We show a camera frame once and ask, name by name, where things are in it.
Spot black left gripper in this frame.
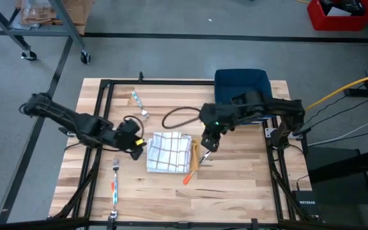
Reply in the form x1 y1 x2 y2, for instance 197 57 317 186
115 116 146 161

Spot fork with patterned handle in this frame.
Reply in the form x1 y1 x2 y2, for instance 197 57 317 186
112 158 121 206
131 91 150 121

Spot orange towel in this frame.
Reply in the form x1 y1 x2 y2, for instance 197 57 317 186
189 137 201 173

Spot white towel with red checks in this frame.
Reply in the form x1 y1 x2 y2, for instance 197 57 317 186
146 130 193 174

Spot navy blue fabric bin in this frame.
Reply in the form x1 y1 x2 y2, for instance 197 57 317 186
214 68 276 125

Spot black Netgear box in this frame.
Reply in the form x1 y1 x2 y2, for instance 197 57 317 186
293 190 326 224

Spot black stand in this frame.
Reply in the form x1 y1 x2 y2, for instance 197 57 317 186
305 145 368 230

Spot brown cardboard box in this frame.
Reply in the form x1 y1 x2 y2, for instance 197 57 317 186
52 0 96 36

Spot plastic-wrapped brown packets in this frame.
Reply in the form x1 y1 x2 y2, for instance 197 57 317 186
17 0 59 27

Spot red plastic crate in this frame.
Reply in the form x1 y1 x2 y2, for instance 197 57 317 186
307 0 368 32

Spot black looped gripper cable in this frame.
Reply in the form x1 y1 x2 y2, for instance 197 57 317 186
161 106 203 130

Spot black metal table frame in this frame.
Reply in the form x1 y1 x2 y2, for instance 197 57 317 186
48 72 303 230

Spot white cable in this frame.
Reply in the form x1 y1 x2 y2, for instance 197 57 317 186
307 117 368 147

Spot yellow cable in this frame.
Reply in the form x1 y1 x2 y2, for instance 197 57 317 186
294 70 368 116

